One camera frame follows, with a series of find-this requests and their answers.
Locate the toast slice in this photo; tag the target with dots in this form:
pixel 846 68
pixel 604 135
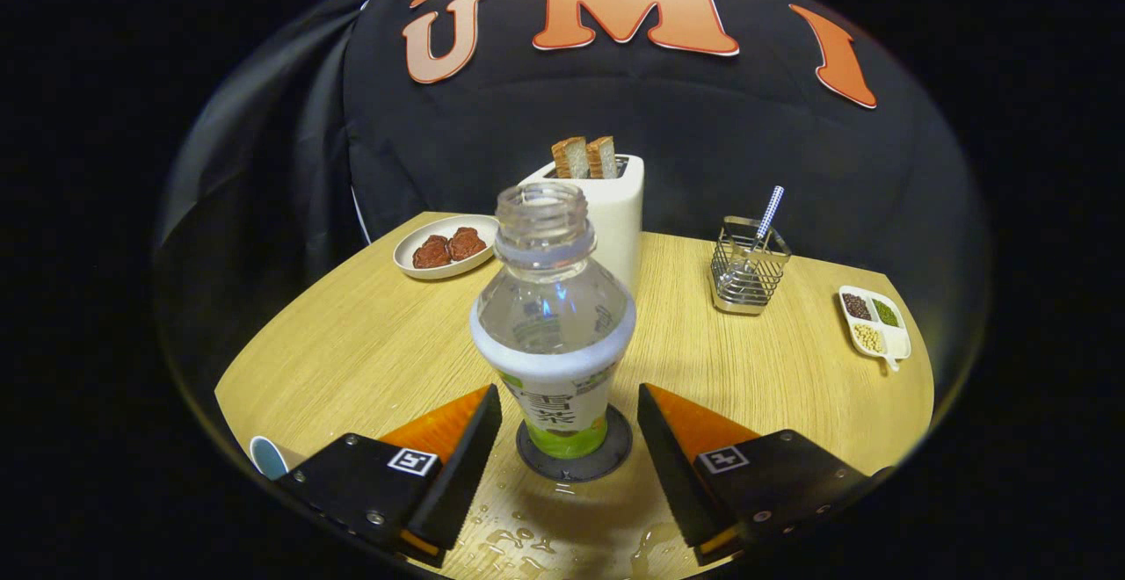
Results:
pixel 570 158
pixel 603 157

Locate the white toaster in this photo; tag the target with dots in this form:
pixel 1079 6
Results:
pixel 615 211

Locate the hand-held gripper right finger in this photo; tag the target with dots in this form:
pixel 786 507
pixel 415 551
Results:
pixel 677 474

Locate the wooden table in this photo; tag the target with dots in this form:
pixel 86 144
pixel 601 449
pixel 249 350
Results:
pixel 352 343

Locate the dark round coaster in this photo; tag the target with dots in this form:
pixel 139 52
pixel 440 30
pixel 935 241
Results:
pixel 617 453

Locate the red-brown meat piece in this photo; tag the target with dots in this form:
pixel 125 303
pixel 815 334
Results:
pixel 467 244
pixel 431 252

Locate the clear juice bottle green base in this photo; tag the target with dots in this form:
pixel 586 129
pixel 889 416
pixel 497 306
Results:
pixel 554 334

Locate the white divided bean dish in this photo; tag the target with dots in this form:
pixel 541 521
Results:
pixel 898 343

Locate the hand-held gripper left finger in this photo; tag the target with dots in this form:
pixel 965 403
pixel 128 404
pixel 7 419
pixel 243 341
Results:
pixel 461 474

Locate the round beige plate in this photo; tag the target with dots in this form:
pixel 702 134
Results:
pixel 409 250

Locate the white cup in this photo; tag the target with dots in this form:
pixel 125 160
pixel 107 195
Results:
pixel 268 459

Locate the striped straw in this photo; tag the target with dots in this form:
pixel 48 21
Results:
pixel 772 209

